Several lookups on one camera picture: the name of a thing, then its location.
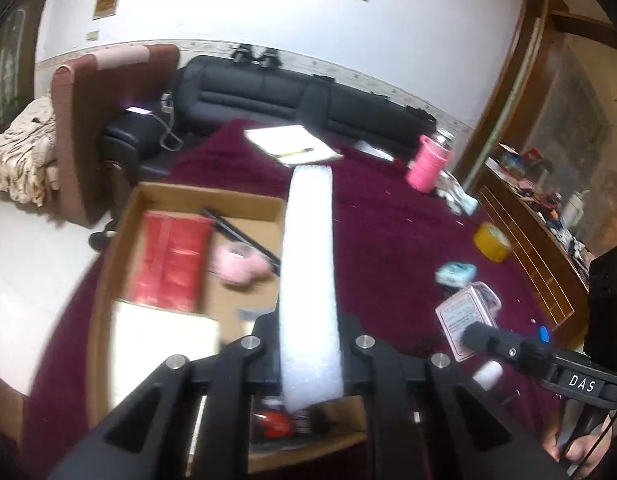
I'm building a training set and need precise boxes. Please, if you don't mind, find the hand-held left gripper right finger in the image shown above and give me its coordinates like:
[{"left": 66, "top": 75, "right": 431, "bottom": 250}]
[{"left": 338, "top": 310, "right": 573, "bottom": 480}]

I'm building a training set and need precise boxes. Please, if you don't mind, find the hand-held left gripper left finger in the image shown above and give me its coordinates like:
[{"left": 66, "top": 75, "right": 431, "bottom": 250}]
[{"left": 47, "top": 310, "right": 284, "bottom": 480}]

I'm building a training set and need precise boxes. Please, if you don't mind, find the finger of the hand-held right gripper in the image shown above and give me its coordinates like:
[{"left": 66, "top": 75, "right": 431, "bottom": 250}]
[{"left": 461, "top": 321, "right": 559, "bottom": 387}]

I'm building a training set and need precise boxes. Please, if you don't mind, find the pink white card box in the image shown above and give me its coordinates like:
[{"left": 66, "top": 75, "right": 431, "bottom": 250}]
[{"left": 435, "top": 281, "right": 503, "bottom": 363}]

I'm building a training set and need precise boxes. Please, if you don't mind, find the white foam strip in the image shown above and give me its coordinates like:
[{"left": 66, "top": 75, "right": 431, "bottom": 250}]
[{"left": 279, "top": 164, "right": 345, "bottom": 411}]

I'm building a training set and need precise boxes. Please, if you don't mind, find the person's right hand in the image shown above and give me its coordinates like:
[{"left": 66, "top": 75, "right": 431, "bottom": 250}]
[{"left": 542, "top": 404, "right": 617, "bottom": 479}]

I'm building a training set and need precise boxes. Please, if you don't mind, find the white plastic cap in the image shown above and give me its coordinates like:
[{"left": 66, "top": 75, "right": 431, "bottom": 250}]
[{"left": 474, "top": 360, "right": 504, "bottom": 391}]

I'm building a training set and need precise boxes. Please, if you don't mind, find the red black small item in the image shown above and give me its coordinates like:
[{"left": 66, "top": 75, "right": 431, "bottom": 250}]
[{"left": 253, "top": 395, "right": 319, "bottom": 441}]

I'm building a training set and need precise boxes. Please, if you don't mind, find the teal tissue pack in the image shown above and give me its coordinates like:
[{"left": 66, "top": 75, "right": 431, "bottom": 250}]
[{"left": 435, "top": 260, "right": 478, "bottom": 288}]

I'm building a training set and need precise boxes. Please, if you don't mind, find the brown packing tape roll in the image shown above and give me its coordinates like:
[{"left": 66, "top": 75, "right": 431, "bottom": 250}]
[{"left": 474, "top": 221, "right": 513, "bottom": 263}]

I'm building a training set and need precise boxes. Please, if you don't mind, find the pink fluffy item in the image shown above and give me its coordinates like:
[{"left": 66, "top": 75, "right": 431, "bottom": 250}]
[{"left": 208, "top": 242, "right": 272, "bottom": 291}]

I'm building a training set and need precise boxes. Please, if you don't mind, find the white printed flat box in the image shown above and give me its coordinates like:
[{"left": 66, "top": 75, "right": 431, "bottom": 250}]
[{"left": 108, "top": 299, "right": 222, "bottom": 411}]

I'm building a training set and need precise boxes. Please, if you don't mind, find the white thermos jug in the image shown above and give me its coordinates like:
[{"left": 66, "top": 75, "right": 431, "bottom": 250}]
[{"left": 563, "top": 191, "right": 589, "bottom": 228}]

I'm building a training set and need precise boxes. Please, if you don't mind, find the wooden cabinet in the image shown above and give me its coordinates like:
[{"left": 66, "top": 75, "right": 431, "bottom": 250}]
[{"left": 468, "top": 0, "right": 617, "bottom": 346}]

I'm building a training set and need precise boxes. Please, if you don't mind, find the black pen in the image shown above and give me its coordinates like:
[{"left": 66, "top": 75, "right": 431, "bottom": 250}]
[{"left": 198, "top": 206, "right": 282, "bottom": 276}]

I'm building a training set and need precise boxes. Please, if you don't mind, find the red plastic packet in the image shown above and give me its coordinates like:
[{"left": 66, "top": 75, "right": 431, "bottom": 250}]
[{"left": 126, "top": 211, "right": 214, "bottom": 313}]

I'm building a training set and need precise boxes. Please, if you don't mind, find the maroon table cloth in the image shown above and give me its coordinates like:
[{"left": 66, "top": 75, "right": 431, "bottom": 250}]
[{"left": 23, "top": 119, "right": 589, "bottom": 480}]

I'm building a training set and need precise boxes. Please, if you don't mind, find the white teal packet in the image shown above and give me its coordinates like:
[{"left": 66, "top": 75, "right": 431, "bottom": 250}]
[{"left": 438, "top": 180, "right": 481, "bottom": 217}]

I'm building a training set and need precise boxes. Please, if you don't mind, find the colourful cardboard box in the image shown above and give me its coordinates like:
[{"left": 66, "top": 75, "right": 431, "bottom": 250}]
[{"left": 498, "top": 145, "right": 544, "bottom": 176}]

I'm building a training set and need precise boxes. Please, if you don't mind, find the pink knitted sleeve bottle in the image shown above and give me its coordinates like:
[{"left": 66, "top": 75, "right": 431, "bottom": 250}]
[{"left": 405, "top": 129, "right": 454, "bottom": 193}]

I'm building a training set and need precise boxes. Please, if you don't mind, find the black shoe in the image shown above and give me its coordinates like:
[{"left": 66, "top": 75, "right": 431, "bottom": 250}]
[{"left": 88, "top": 227, "right": 120, "bottom": 251}]

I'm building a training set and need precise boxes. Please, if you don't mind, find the white notebook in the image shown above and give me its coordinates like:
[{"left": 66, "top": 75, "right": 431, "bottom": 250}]
[{"left": 243, "top": 125, "right": 345, "bottom": 167}]

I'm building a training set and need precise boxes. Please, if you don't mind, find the black leather sofa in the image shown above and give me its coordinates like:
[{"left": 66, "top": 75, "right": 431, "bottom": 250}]
[{"left": 102, "top": 49, "right": 439, "bottom": 171}]

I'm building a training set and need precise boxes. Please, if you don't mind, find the brown pink armchair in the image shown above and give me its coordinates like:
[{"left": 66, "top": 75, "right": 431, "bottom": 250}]
[{"left": 51, "top": 44, "right": 182, "bottom": 226}]

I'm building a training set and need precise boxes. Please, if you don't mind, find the beige printed blanket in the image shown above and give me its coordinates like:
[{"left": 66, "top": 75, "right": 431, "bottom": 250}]
[{"left": 0, "top": 96, "right": 59, "bottom": 207}]

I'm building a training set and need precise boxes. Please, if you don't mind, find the wooden glass door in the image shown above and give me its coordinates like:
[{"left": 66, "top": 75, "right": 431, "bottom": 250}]
[{"left": 0, "top": 0, "right": 44, "bottom": 136}]

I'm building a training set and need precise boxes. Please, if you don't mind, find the white charging cable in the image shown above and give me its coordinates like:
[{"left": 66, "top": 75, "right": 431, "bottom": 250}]
[{"left": 156, "top": 92, "right": 184, "bottom": 152}]

